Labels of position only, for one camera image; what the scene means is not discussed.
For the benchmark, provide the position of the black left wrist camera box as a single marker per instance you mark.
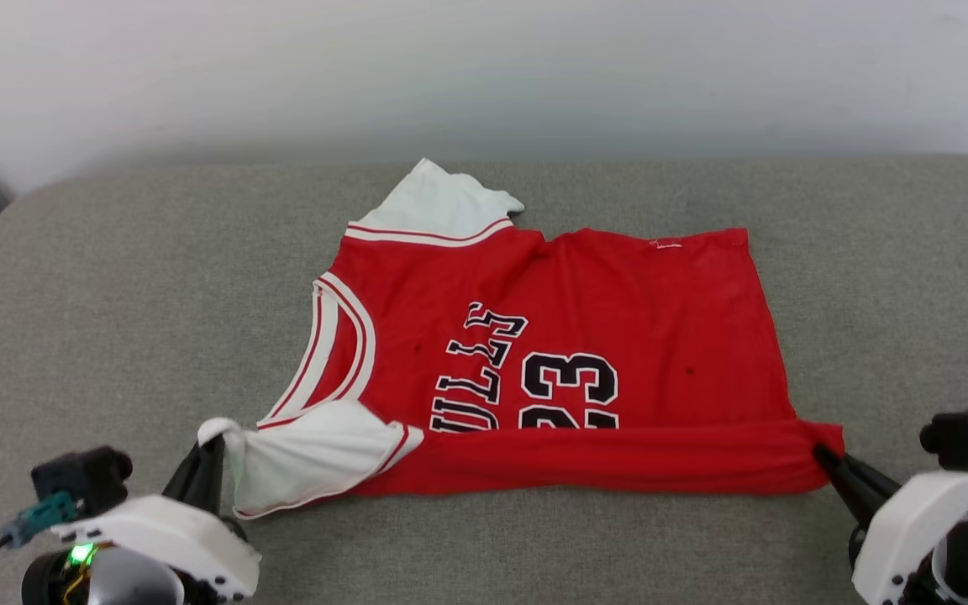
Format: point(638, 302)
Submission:
point(81, 479)

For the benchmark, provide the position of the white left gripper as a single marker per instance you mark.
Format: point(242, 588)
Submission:
point(165, 538)

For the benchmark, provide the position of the grey fabric sofa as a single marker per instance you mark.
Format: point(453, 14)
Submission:
point(114, 336)

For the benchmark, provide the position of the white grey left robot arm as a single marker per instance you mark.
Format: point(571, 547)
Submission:
point(114, 584)

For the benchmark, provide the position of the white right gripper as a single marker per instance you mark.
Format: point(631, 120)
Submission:
point(904, 538)

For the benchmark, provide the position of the red and white basketball jersey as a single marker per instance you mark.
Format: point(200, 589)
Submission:
point(602, 319)

